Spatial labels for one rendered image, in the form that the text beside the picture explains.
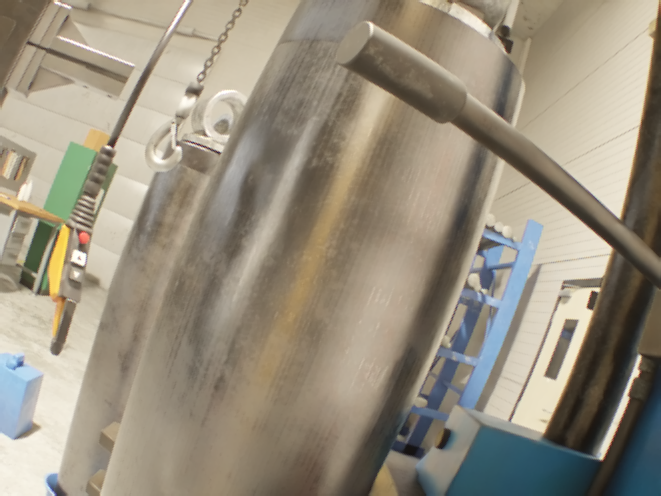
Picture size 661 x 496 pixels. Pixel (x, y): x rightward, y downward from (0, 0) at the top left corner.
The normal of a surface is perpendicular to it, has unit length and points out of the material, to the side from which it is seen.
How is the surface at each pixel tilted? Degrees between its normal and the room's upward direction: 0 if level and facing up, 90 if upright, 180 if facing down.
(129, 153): 90
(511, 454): 90
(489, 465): 90
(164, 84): 90
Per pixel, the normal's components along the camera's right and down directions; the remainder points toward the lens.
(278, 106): -0.62, -0.29
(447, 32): 0.16, 0.02
